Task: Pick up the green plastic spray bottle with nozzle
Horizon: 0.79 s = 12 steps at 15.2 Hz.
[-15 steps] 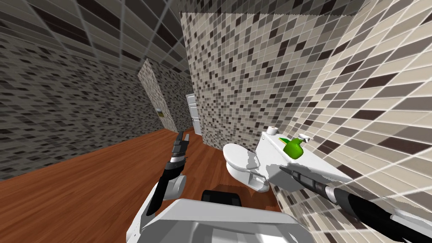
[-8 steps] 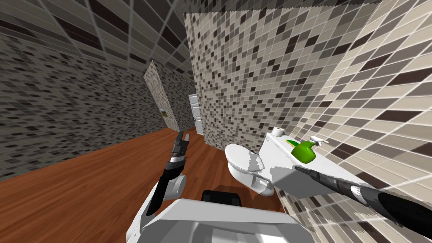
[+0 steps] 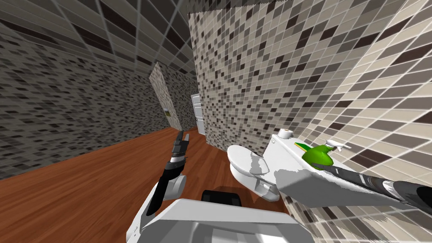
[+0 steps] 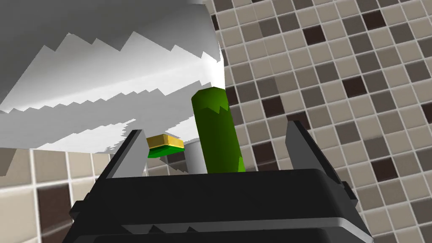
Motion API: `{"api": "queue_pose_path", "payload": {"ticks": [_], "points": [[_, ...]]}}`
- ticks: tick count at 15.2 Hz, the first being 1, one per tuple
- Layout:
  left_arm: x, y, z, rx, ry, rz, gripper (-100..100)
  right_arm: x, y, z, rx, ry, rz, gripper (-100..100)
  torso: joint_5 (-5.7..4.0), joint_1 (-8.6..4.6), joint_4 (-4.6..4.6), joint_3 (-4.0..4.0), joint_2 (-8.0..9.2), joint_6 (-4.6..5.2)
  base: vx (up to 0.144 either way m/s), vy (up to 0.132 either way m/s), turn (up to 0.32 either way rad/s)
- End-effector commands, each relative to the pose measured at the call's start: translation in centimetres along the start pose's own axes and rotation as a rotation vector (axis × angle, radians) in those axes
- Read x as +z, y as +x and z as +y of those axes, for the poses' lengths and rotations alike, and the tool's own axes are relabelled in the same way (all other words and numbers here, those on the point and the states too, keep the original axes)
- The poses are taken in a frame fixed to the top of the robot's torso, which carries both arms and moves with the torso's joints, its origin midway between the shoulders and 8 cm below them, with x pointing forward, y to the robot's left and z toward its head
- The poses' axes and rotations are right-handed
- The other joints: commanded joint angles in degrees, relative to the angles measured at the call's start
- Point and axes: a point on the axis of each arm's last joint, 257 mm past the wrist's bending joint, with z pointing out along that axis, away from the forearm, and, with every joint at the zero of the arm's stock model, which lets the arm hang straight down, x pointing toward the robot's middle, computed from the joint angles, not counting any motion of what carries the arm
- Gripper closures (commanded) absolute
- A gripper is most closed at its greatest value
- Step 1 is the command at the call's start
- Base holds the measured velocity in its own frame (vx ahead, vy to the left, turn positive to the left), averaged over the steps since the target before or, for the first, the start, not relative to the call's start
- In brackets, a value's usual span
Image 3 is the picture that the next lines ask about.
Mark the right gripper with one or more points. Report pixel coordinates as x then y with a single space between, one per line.
346 174

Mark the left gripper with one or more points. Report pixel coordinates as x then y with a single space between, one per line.
179 149

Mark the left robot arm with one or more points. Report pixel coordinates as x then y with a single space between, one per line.
168 177

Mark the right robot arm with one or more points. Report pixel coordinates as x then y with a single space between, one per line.
398 190

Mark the green spray bottle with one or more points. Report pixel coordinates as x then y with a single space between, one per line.
317 156

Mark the green yellow sponge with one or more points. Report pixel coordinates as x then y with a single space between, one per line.
302 146

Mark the white panel door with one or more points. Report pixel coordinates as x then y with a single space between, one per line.
198 113

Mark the small framed picture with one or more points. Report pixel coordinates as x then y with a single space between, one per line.
167 112

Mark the white toilet paper roll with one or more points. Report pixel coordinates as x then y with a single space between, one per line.
284 133

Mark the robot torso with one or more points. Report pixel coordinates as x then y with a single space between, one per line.
216 222

